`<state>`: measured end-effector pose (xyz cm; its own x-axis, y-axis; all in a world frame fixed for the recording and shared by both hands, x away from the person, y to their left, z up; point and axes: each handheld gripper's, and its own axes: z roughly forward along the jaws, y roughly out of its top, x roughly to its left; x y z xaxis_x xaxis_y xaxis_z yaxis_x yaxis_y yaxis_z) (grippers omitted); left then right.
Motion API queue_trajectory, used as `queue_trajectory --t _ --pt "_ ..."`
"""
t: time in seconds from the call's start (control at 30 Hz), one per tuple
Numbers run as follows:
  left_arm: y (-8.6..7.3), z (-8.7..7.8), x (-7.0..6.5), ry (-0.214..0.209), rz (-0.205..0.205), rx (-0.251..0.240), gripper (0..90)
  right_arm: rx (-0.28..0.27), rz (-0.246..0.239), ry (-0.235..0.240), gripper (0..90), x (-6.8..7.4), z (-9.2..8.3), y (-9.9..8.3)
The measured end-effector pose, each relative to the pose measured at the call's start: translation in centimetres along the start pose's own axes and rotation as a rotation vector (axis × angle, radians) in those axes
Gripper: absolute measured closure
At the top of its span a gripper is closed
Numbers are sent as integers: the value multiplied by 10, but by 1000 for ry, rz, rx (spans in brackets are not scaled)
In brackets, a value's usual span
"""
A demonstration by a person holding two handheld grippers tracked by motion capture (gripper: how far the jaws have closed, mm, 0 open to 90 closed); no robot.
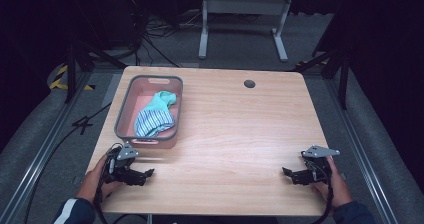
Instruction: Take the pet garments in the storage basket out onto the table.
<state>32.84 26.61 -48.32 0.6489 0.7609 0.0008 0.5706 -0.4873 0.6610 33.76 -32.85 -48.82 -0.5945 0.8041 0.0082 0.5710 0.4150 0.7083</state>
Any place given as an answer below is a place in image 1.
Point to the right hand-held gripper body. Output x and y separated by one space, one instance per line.
318 167

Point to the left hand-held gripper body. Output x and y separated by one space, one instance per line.
117 162

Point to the turquoise striped cloth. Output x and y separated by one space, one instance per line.
155 115

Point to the pink basket with grey rim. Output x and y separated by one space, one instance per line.
140 100

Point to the person's right hand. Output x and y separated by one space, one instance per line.
337 185

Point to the person's left hand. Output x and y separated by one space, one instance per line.
93 180

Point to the black tripod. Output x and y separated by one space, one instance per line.
71 70
343 74

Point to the yellow and black floor tape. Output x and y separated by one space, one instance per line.
57 82

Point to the grey round table grommet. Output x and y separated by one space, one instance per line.
249 83

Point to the white metal stand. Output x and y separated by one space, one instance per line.
245 5

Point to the aluminium floor rail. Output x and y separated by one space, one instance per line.
361 150
43 150

